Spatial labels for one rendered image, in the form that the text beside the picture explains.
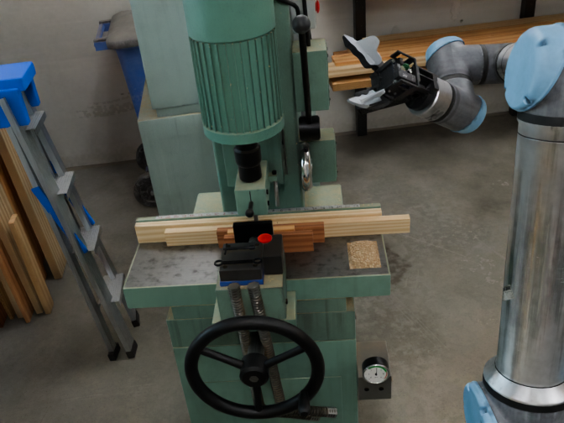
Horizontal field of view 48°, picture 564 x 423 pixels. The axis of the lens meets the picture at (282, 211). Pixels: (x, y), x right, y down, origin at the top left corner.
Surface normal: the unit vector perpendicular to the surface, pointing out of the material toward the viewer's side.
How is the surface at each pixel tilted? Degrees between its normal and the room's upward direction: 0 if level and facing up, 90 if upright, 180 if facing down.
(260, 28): 90
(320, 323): 90
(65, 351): 0
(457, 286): 0
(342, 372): 90
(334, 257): 0
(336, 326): 90
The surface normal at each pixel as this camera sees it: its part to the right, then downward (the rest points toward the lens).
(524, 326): -0.68, 0.28
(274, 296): -0.02, 0.54
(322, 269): -0.08, -0.84
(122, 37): -0.04, -0.57
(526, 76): -0.99, -0.07
